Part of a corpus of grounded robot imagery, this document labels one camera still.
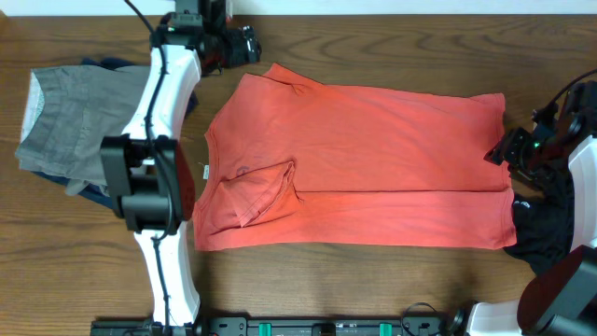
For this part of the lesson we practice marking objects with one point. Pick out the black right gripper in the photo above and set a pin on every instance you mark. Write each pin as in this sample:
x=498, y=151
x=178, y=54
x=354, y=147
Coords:
x=508, y=148

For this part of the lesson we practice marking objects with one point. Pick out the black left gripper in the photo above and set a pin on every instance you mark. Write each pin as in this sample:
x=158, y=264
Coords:
x=236, y=42

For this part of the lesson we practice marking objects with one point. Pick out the red orange t-shirt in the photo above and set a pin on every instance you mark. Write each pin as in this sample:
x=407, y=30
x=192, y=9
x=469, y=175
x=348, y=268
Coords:
x=292, y=160

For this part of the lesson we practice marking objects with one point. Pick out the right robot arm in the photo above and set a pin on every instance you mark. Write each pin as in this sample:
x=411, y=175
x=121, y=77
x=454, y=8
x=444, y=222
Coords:
x=561, y=301

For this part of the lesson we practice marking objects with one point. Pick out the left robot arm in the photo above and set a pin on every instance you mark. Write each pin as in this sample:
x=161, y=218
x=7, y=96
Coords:
x=147, y=175

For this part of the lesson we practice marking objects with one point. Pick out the black garment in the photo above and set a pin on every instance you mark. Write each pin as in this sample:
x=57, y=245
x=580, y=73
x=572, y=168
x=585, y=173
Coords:
x=544, y=225

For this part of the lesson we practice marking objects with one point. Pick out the folded grey shorts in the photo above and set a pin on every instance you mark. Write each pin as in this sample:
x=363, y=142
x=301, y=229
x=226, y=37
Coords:
x=70, y=121

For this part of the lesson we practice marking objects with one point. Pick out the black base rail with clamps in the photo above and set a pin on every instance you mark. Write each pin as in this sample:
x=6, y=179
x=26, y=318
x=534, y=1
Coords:
x=419, y=319

